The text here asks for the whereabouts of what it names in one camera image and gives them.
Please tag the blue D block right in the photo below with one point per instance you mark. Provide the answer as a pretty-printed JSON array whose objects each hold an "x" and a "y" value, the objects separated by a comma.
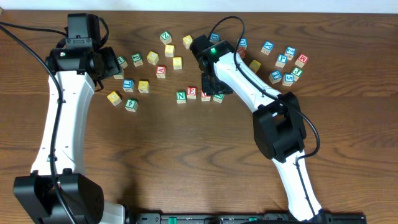
[{"x": 243, "y": 43}]

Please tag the yellow block beside L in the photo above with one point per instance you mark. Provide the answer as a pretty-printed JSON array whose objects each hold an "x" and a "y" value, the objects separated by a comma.
[{"x": 143, "y": 86}]

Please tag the yellow O block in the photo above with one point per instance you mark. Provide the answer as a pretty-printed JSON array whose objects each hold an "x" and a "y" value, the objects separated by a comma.
[{"x": 152, "y": 58}]

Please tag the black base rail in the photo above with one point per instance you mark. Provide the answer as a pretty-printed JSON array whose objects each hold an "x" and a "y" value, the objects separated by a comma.
[{"x": 277, "y": 218}]

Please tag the yellow S block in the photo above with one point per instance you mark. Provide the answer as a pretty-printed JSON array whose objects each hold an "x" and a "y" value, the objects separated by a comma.
[{"x": 169, "y": 50}]

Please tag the yellow C block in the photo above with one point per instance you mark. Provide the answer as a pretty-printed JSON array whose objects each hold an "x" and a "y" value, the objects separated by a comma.
[{"x": 115, "y": 98}]

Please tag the red M block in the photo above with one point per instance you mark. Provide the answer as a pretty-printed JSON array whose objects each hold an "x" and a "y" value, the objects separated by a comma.
[{"x": 301, "y": 60}]

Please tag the yellow block right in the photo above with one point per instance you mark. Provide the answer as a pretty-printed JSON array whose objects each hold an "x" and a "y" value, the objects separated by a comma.
[{"x": 255, "y": 66}]

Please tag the blue 2 block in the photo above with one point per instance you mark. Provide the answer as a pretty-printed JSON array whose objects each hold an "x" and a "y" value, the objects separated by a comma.
[{"x": 290, "y": 52}]

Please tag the red u block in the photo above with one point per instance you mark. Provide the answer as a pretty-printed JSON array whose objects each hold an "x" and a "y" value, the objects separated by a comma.
[
  {"x": 205, "y": 97},
  {"x": 241, "y": 52}
]

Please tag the green V block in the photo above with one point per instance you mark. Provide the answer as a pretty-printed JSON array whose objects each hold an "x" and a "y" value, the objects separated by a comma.
[{"x": 119, "y": 76}]

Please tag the blue 5 block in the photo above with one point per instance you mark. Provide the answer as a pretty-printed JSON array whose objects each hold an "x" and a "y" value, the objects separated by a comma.
[{"x": 288, "y": 79}]

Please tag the blue d block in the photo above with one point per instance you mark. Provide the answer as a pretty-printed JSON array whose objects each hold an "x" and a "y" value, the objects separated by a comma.
[
  {"x": 243, "y": 43},
  {"x": 214, "y": 38}
]

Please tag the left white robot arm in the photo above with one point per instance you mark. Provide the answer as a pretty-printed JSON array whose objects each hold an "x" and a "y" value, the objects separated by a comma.
[{"x": 56, "y": 190}]

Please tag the green J block right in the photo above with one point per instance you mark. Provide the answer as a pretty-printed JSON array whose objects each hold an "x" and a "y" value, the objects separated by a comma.
[{"x": 296, "y": 72}]

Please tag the blue L block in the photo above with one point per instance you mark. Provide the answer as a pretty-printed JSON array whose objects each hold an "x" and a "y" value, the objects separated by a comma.
[{"x": 128, "y": 85}]

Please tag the green 7 block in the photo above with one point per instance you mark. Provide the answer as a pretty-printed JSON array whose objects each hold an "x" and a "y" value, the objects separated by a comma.
[{"x": 122, "y": 61}]

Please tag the green 4 block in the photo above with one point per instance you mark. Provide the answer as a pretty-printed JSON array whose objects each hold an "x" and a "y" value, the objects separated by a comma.
[{"x": 131, "y": 105}]

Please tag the blue D block left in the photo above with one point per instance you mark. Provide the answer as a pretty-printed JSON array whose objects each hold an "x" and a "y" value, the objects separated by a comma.
[{"x": 214, "y": 38}]

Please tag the blue X block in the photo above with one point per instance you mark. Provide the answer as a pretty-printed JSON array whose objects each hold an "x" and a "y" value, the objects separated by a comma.
[{"x": 267, "y": 47}]

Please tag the green Z block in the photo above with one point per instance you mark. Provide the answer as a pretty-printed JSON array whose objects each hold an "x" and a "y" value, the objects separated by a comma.
[{"x": 165, "y": 37}]

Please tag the red E block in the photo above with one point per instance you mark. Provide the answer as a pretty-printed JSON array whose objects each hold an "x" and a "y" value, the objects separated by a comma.
[{"x": 192, "y": 92}]

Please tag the green N block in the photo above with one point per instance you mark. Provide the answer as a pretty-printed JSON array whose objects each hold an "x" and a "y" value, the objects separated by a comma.
[{"x": 181, "y": 97}]

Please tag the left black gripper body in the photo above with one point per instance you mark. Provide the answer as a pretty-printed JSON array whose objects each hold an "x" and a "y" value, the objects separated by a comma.
[{"x": 111, "y": 62}]

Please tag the yellow block top centre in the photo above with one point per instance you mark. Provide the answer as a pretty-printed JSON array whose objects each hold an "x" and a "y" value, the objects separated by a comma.
[{"x": 187, "y": 41}]

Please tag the blue P block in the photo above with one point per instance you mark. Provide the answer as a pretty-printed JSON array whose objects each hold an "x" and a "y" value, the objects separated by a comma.
[{"x": 281, "y": 61}]

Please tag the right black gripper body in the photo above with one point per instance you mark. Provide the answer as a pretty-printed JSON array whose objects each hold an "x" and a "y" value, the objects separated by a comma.
[{"x": 213, "y": 86}]

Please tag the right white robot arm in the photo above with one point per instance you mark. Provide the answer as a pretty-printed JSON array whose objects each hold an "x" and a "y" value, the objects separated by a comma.
[{"x": 278, "y": 123}]

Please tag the green R block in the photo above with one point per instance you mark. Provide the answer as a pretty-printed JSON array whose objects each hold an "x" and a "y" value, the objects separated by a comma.
[{"x": 218, "y": 98}]

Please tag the blue T block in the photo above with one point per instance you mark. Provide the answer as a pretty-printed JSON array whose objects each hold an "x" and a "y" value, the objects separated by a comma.
[{"x": 275, "y": 76}]

